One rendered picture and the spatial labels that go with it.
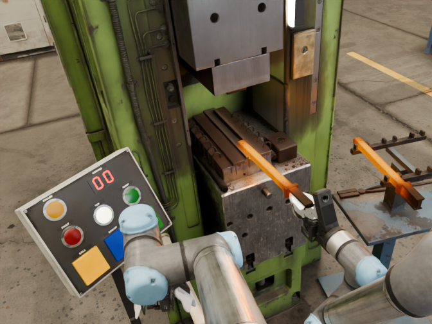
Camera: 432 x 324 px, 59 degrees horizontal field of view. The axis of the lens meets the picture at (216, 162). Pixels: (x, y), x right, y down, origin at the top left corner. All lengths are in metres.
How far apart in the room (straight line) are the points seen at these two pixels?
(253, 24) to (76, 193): 0.70
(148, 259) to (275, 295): 1.34
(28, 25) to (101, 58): 5.29
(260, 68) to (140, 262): 0.77
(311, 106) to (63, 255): 1.09
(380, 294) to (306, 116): 0.99
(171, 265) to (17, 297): 1.94
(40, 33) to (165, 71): 5.29
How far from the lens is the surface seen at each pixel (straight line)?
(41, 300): 2.50
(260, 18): 1.21
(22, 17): 6.48
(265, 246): 1.65
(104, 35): 1.21
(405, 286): 0.73
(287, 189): 1.19
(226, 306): 0.51
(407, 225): 1.67
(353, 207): 1.69
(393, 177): 1.43
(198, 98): 1.75
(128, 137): 1.34
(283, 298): 2.03
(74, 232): 1.09
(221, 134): 1.54
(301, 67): 1.50
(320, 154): 1.82
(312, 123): 1.68
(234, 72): 1.21
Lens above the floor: 1.80
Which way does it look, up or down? 36 degrees down
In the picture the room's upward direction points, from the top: 7 degrees counter-clockwise
